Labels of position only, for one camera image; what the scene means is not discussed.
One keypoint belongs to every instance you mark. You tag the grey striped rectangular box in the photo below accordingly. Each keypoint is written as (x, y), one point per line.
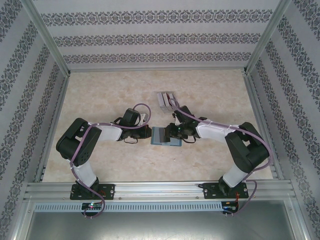
(160, 101)

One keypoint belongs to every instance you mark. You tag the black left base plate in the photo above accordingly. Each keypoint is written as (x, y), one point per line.
(110, 191)

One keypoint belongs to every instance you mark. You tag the aluminium mounting rail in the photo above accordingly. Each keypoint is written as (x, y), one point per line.
(157, 190)

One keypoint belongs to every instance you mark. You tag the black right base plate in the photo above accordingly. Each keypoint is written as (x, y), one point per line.
(210, 191)

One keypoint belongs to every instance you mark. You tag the aluminium side rail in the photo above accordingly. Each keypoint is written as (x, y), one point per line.
(263, 112)
(53, 125)

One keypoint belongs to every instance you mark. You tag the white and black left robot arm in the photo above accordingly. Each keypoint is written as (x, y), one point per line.
(110, 132)

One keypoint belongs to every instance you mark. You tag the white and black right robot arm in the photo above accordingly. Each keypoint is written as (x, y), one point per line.
(212, 131)

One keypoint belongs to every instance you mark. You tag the circuit board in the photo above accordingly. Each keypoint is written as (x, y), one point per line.
(228, 207)
(92, 205)

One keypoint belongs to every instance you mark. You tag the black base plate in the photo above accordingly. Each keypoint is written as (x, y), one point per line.
(110, 191)
(210, 191)

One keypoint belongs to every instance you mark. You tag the black credit card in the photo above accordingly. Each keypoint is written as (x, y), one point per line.
(167, 141)

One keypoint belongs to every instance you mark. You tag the grey metal panel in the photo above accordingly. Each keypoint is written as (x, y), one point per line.
(160, 227)

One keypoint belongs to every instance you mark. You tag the aluminium frame post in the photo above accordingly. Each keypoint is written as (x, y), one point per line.
(268, 35)
(47, 37)

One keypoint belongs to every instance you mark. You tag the right circuit board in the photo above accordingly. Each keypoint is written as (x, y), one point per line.
(228, 207)

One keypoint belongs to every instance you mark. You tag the left circuit board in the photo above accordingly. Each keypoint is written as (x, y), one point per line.
(92, 205)

